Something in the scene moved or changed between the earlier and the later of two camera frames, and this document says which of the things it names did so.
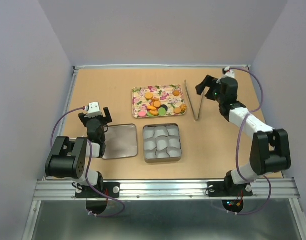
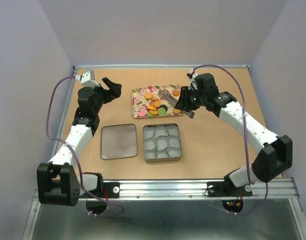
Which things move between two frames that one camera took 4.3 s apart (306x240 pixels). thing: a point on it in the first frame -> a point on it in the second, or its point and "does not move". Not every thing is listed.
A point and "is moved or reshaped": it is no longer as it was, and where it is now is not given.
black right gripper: (207, 82) -> (183, 103)
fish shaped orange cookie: (151, 107) does not move
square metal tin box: (161, 143) does not move
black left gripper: (105, 120) -> (114, 91)
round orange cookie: (148, 95) does not move
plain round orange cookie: (177, 110) does not move
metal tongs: (195, 119) is moved or reshaped
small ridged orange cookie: (176, 93) does not move
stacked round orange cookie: (156, 104) does not move
